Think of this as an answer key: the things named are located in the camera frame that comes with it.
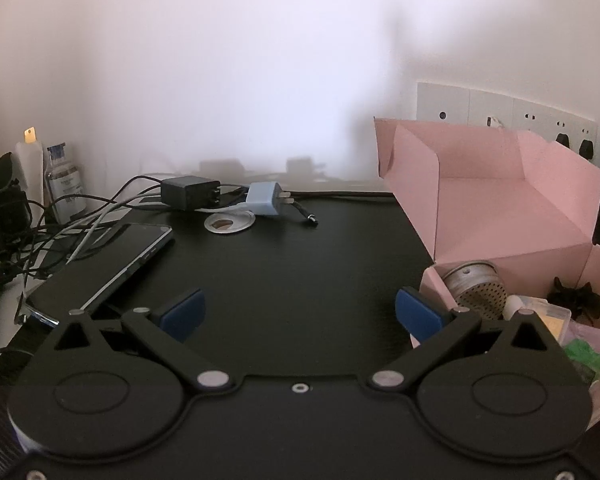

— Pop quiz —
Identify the clear plastic case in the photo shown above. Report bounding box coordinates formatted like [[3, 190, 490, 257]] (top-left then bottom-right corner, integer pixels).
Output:
[[520, 296, 573, 346]]

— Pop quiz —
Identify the metal strainer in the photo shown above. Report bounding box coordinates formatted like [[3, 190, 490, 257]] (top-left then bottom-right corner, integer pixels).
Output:
[[441, 260, 508, 321]]

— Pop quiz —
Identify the white desk grommet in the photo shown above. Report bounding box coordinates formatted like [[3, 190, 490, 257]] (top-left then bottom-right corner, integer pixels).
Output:
[[204, 211, 257, 236]]

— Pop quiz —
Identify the black smartphone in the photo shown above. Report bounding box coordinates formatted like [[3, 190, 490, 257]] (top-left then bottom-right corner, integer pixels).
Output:
[[24, 222, 175, 328]]

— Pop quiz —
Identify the white charger cable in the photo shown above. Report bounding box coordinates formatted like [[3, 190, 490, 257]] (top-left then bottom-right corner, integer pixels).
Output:
[[65, 195, 253, 266]]

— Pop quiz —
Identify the black desktop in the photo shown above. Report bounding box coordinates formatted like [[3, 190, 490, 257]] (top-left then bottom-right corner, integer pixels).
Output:
[[0, 190, 600, 480]]

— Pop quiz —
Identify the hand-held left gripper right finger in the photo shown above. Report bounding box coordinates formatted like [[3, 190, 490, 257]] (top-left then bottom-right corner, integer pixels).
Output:
[[367, 286, 551, 392]]

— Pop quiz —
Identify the white wall socket panel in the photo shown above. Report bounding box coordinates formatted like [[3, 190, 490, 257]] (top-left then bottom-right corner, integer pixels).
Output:
[[416, 81, 600, 161]]

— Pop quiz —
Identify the black speaker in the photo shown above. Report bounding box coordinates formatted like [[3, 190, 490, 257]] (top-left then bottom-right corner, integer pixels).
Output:
[[0, 152, 33, 241]]

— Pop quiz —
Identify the blue charger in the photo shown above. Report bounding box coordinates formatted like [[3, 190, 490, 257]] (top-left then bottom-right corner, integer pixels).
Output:
[[245, 181, 296, 218]]

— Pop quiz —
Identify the black hair bow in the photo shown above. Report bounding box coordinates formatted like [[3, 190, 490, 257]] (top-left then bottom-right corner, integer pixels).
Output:
[[550, 276, 600, 323]]

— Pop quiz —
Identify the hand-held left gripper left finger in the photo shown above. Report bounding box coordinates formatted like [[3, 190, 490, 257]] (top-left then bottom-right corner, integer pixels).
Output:
[[52, 287, 233, 393]]

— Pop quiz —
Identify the pink cardboard box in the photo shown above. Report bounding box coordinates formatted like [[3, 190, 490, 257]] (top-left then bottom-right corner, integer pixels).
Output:
[[373, 116, 600, 426]]

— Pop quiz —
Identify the white bottle with orange cap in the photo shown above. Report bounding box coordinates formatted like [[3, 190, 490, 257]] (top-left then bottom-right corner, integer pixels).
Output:
[[14, 127, 46, 221]]

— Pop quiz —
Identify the green toy keychain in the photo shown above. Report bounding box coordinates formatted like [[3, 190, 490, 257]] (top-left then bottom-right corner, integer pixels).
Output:
[[562, 339, 600, 386]]

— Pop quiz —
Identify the black cable with metal plug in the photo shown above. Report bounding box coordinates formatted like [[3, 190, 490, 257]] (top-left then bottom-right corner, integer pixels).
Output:
[[287, 199, 320, 226]]

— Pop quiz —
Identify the clear bottle with blue cap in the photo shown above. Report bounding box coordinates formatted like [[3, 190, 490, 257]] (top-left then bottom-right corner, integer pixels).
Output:
[[45, 142, 88, 223]]

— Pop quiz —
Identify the black adapter cable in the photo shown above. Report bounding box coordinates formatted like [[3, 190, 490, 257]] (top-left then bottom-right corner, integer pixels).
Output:
[[0, 175, 163, 281]]

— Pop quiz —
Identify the black power adapter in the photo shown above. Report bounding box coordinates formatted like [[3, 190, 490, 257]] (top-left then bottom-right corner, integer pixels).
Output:
[[160, 175, 221, 211]]

